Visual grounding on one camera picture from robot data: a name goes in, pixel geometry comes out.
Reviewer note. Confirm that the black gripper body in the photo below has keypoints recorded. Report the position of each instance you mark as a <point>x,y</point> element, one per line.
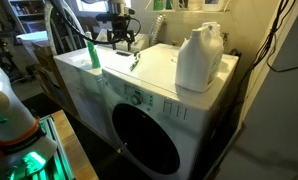
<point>120,33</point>

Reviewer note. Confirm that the white and green brush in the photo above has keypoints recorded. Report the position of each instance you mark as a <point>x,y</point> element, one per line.
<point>135,61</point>

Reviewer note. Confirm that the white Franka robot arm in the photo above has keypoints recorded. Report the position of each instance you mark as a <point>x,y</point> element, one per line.
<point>12,126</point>

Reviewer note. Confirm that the white front-load washing machine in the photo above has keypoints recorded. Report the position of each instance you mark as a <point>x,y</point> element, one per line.
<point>162,116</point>

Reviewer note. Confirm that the green spray bottle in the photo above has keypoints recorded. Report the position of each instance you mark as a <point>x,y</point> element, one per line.
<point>93,50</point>

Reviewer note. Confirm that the green detergent box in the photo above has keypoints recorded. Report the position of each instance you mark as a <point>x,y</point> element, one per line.
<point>158,4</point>

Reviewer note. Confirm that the white dryer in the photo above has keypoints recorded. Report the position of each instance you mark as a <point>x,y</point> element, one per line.
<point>79,83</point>

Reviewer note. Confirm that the large white detergent jug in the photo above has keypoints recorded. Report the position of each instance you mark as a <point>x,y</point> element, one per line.
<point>197,60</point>

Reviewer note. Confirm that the white container with label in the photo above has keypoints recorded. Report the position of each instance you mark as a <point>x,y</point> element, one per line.
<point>213,4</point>

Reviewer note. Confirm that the wooden table board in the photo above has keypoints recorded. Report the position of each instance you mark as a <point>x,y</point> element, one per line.
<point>75,146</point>

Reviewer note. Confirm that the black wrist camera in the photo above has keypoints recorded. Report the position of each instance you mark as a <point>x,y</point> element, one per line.
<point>115,16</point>

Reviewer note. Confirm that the silver flexible vent duct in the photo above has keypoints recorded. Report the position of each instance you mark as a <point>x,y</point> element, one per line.
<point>156,28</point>

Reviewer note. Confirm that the wall water valve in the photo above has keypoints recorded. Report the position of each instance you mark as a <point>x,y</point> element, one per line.
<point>225,36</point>

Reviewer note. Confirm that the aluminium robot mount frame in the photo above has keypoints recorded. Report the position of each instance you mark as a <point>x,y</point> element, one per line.
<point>52,160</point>

